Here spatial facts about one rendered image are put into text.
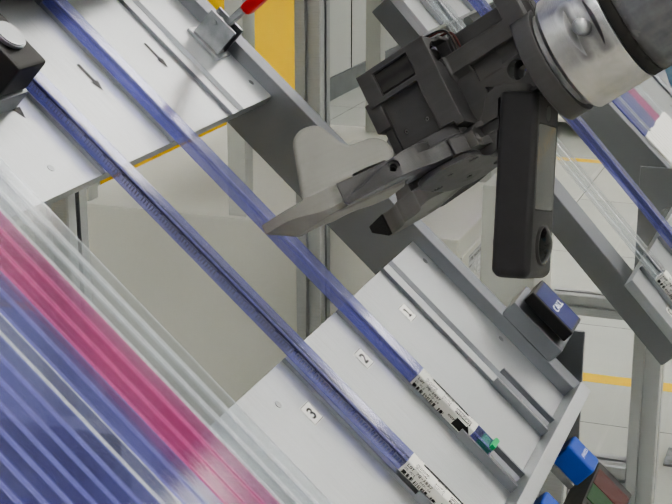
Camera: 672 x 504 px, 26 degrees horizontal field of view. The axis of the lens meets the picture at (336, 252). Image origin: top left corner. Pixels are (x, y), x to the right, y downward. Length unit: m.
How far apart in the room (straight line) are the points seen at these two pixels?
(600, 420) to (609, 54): 2.26
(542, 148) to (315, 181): 0.14
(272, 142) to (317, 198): 0.43
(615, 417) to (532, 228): 2.24
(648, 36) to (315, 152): 0.21
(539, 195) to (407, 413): 0.25
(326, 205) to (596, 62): 0.18
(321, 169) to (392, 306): 0.30
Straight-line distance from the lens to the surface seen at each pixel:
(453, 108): 0.89
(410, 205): 1.00
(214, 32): 1.28
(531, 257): 0.89
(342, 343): 1.08
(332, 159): 0.90
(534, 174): 0.89
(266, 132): 1.31
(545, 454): 1.15
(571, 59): 0.87
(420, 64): 0.91
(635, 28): 0.86
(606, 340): 3.55
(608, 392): 3.24
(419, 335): 1.18
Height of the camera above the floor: 1.21
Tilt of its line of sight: 17 degrees down
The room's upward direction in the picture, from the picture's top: straight up
